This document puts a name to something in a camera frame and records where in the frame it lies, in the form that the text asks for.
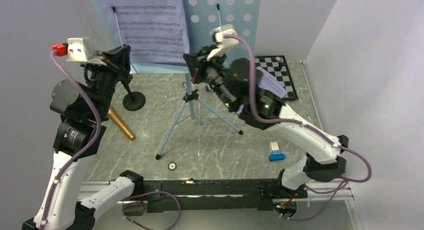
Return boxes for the sheet music page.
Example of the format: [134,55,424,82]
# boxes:
[256,67,288,99]

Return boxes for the gold microphone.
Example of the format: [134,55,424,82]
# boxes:
[108,107,136,141]

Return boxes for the black white chessboard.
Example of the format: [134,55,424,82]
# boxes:
[255,55,299,101]

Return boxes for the black microphone stand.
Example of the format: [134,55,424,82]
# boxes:
[121,81,146,111]

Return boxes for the small round table insert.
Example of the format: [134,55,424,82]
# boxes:
[168,162,177,171]

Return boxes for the light blue music stand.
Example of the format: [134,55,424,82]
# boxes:
[84,0,263,161]

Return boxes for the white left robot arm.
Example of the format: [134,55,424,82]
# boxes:
[22,39,145,229]

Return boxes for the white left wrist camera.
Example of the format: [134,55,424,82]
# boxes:
[52,37,107,66]

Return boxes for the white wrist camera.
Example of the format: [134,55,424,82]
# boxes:
[206,24,238,61]
[52,37,107,66]

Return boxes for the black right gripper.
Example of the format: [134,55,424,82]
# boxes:
[183,43,239,110]

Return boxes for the sheet music pages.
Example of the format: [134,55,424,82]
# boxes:
[95,0,190,64]

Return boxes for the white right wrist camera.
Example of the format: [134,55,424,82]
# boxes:
[206,24,238,61]

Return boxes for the blue white toy brick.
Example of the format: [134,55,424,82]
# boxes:
[268,141,286,162]

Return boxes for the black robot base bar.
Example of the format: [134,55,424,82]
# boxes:
[142,178,308,213]

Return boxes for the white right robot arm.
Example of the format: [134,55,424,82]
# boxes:
[182,46,347,198]

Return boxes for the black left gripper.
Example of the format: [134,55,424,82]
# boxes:
[86,45,133,120]

